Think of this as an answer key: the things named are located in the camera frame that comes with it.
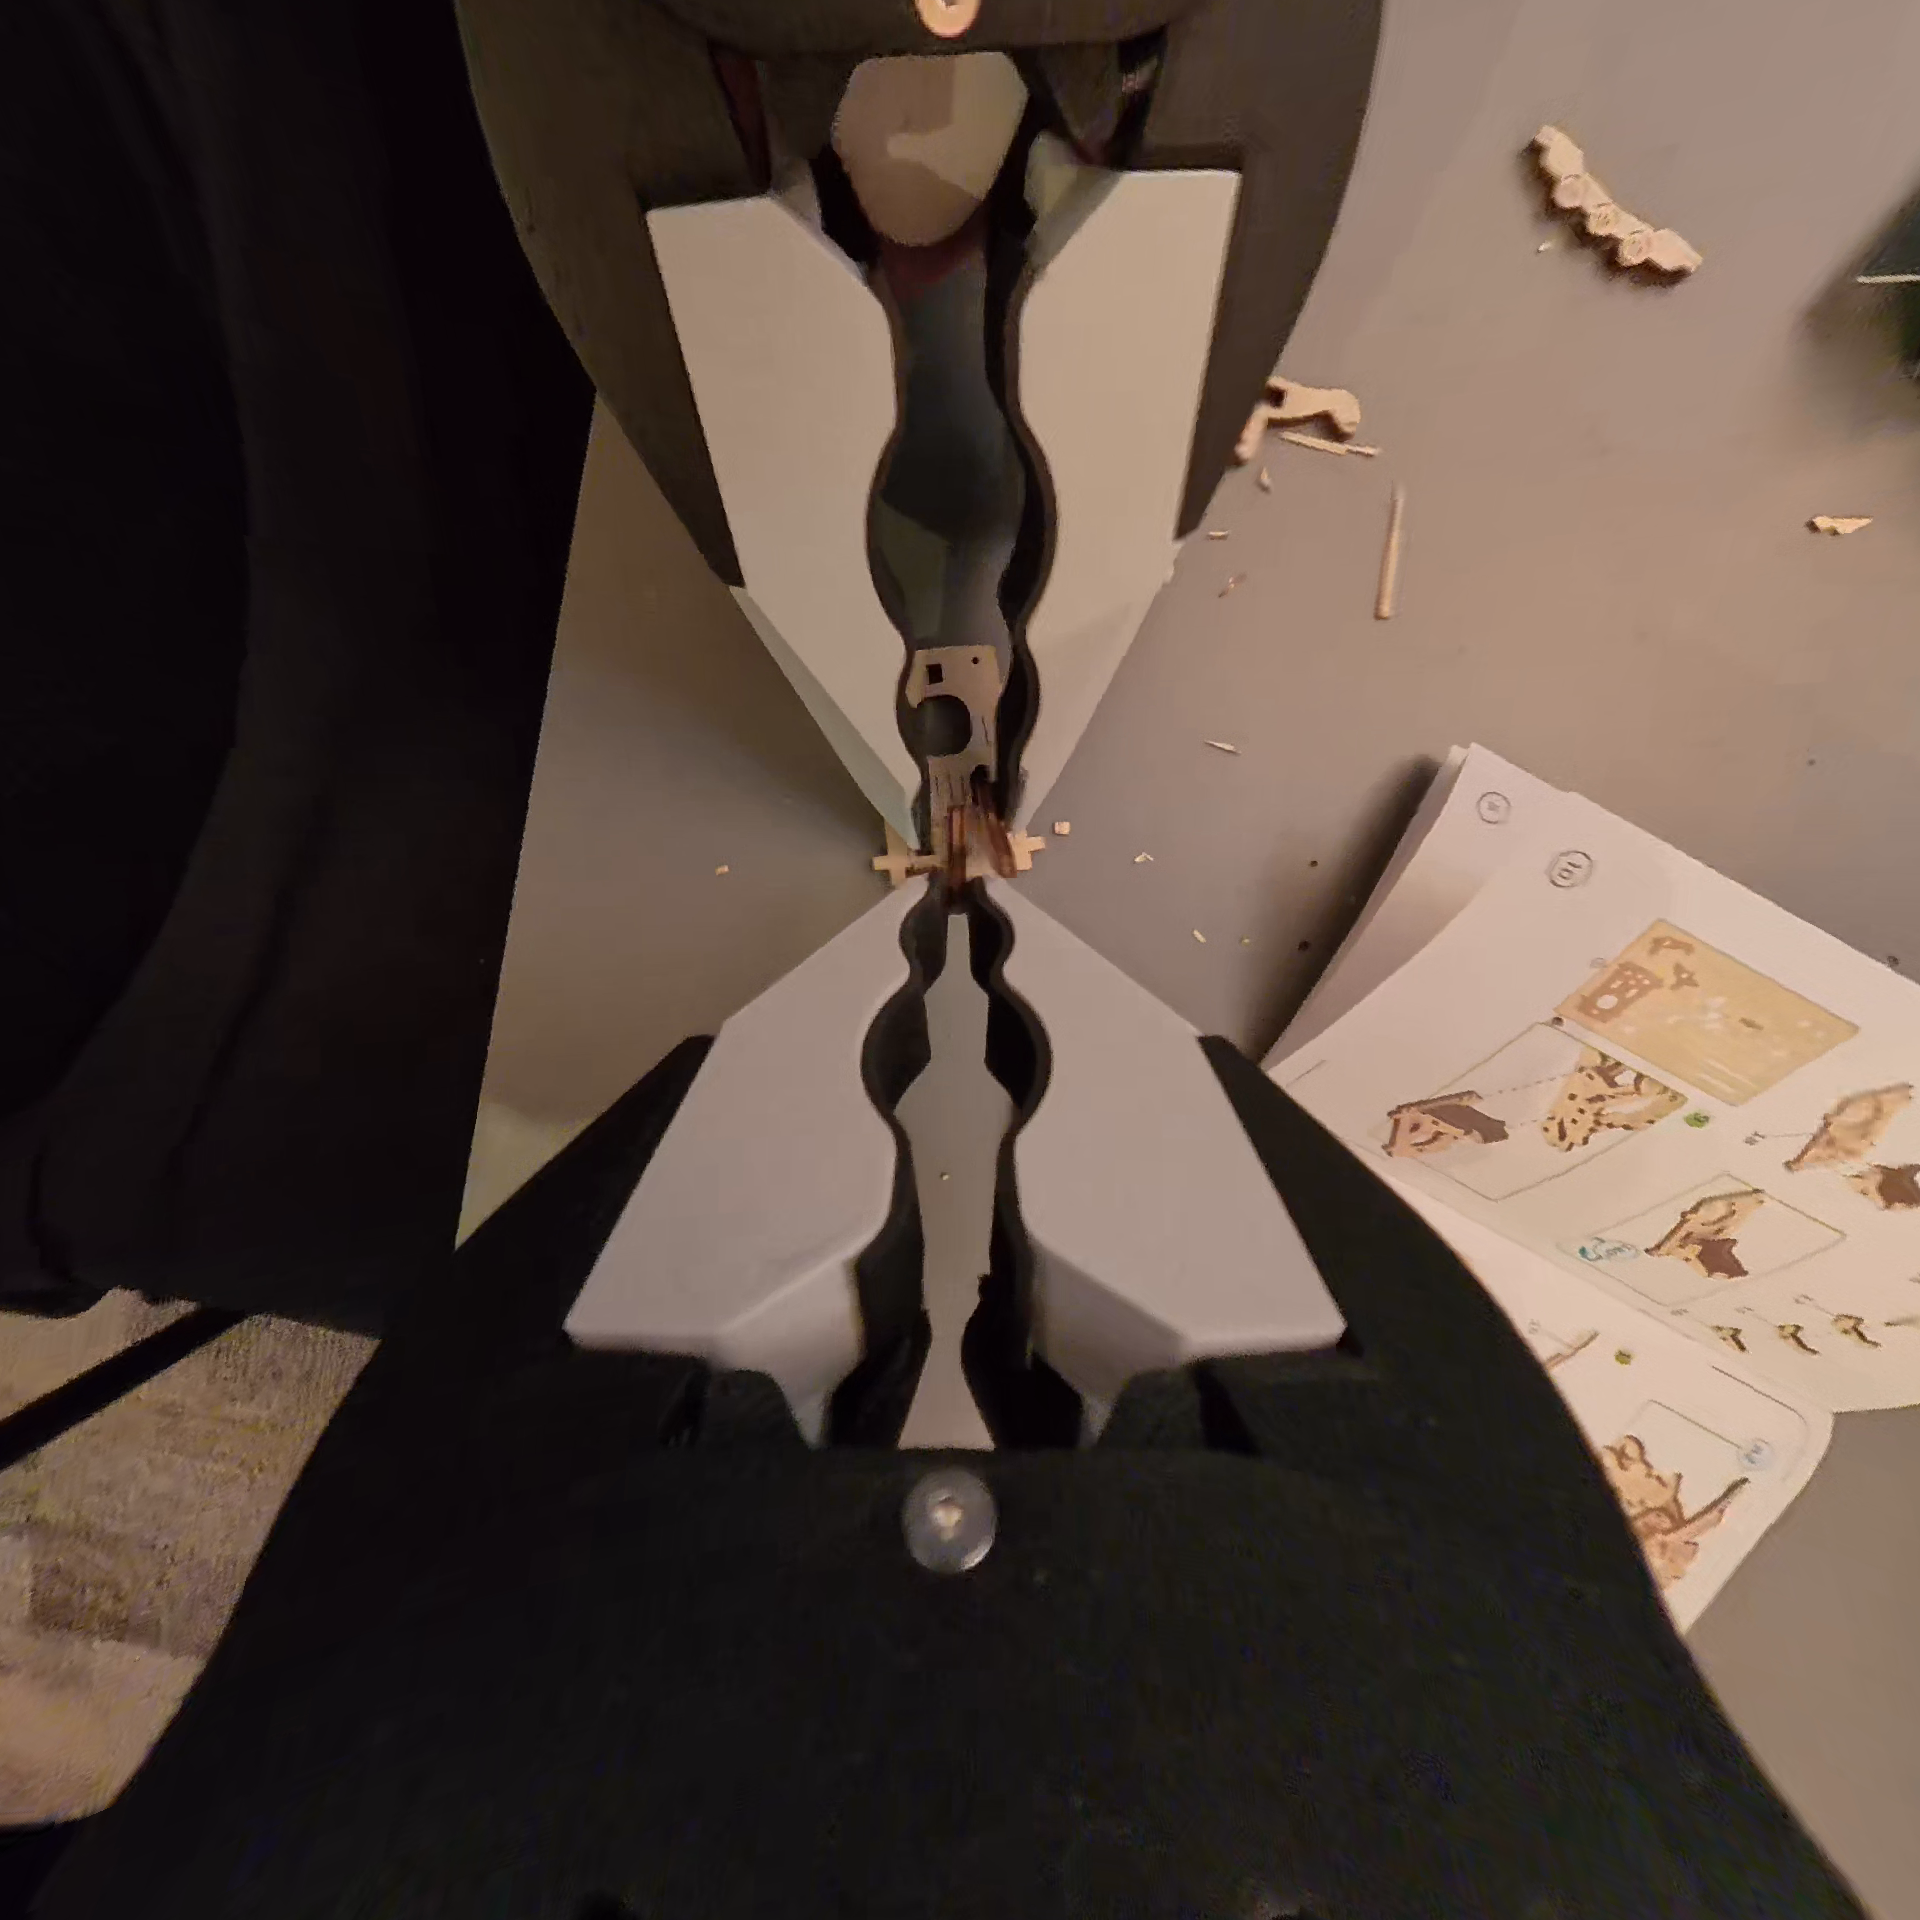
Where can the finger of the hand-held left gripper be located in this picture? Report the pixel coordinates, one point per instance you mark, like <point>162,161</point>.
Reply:
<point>763,389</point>
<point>1141,346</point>

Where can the small dark wooden part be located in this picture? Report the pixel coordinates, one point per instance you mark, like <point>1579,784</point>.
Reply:
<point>975,849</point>

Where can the thin wooden stick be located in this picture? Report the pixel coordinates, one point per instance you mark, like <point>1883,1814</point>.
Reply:
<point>1391,555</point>

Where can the black cloth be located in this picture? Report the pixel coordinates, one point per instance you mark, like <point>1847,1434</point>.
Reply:
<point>224,598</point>

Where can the dark green object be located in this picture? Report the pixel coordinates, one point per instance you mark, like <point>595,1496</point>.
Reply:
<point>1897,300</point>

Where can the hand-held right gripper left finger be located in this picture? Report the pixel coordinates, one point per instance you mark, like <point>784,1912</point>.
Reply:
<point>720,1185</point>

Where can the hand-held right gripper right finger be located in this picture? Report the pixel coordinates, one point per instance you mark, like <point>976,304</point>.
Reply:
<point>1171,1185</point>

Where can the wooden plate with round hole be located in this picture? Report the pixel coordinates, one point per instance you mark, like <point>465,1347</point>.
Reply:
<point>973,675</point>

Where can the instruction booklet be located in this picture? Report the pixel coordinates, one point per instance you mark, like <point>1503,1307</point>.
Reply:
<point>1515,961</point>

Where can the curved wooden model part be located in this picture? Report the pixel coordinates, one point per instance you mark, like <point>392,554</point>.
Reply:
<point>1319,408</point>

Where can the honeycomb-edged wooden strip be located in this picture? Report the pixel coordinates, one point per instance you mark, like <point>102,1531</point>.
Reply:
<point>1611,217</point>

